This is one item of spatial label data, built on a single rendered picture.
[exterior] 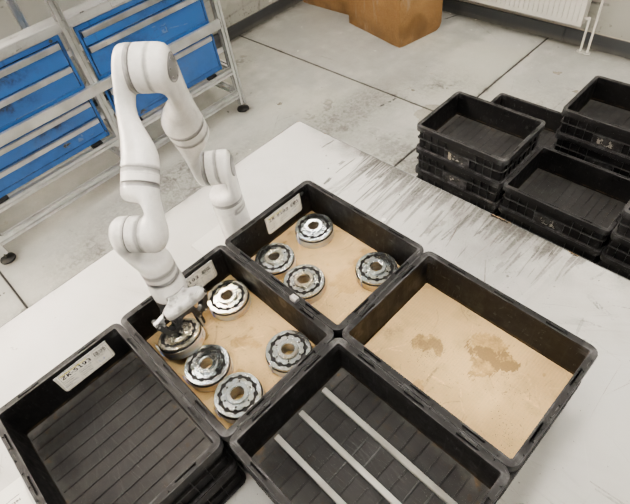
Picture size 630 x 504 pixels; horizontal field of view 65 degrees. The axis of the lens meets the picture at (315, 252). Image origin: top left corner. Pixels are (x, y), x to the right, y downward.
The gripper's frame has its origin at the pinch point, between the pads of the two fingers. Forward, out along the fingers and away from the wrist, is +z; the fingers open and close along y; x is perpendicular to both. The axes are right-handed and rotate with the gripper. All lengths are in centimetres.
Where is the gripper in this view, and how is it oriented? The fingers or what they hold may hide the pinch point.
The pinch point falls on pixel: (191, 327)
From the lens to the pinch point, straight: 119.8
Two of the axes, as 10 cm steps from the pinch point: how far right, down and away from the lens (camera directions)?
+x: 6.8, 4.8, -5.5
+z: 1.3, 6.6, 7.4
